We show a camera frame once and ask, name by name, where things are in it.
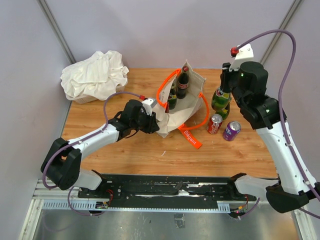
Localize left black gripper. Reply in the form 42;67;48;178
131;108;160;134

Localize canvas tote bag orange handles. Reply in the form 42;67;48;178
152;61;210;149

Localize red cola can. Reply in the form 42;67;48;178
206;114;223;135

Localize purple soda can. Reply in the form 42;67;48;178
222;121;241;142

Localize green bottle gold foil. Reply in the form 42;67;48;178
216;103;230;121

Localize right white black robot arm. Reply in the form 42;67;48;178
220;61;320;213

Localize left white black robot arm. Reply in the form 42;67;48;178
40;98;160;198

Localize red can left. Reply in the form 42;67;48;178
165;102;170;113

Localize cola glass bottle red cap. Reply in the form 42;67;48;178
176;66;189;99

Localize white crumpled cloth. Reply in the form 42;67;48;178
60;50;129;101

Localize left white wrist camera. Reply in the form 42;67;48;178
140;97;158;116

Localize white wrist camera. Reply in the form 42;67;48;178
229;43;254;72
140;97;158;116

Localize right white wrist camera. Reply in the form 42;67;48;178
229;43;254;72

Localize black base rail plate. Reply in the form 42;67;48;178
77;174;256;213

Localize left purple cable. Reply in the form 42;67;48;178
42;91;145;217

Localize purple cable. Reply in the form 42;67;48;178
42;91;145;217
236;29;320;221

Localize right aluminium frame post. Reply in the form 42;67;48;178
259;0;304;67

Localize aluminium frame post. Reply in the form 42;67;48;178
259;0;304;67
37;0;76;64

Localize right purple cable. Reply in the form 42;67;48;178
236;29;320;221

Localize left aluminium frame post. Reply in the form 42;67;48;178
37;0;76;64

